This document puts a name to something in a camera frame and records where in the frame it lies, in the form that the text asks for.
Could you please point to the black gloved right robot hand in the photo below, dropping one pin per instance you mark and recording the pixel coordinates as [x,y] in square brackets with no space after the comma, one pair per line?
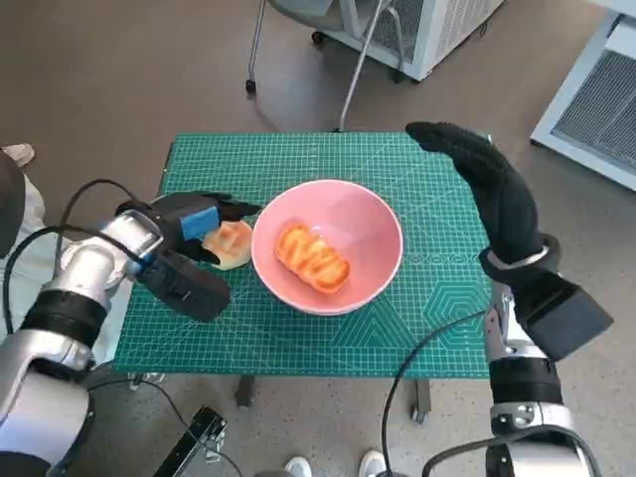
[507,208]

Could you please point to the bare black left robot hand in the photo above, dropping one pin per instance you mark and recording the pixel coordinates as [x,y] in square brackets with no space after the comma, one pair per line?
[199,206]

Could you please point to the round pale bread bun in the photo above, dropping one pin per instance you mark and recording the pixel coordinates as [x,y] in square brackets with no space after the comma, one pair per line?
[231,243]

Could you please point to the long toasted bread loaf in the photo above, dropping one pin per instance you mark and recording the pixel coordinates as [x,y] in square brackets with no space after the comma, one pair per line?
[310,258]

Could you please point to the pink bowl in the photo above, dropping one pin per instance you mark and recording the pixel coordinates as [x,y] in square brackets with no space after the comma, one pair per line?
[367,223]

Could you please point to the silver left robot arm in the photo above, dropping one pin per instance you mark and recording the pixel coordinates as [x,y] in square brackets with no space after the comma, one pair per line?
[84,268]

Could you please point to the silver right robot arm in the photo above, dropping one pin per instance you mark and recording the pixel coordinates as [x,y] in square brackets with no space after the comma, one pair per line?
[526,382]

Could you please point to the green cutting mat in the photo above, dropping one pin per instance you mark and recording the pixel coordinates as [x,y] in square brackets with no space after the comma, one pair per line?
[298,159]

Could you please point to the white mesh-sided cabinet on casters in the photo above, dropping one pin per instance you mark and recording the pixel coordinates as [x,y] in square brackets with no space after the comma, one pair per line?
[437,30]

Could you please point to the grey office chair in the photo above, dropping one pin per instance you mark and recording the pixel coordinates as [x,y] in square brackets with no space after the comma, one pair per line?
[355,74]

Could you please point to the dark table leg with caster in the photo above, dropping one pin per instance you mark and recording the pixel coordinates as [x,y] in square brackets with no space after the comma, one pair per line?
[422,397]

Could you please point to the white shoe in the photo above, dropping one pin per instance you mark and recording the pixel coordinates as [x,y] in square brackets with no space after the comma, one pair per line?
[298,468]
[370,464]

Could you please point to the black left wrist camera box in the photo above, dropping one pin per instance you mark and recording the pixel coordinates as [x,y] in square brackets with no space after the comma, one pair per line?
[189,288]

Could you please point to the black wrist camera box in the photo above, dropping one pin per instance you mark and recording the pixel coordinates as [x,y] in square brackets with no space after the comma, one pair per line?
[189,288]
[566,313]

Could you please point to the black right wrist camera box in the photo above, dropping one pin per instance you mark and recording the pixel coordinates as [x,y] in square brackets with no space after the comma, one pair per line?
[566,313]

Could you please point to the glossy black bracket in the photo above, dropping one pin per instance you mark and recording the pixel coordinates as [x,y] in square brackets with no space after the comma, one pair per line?
[199,437]

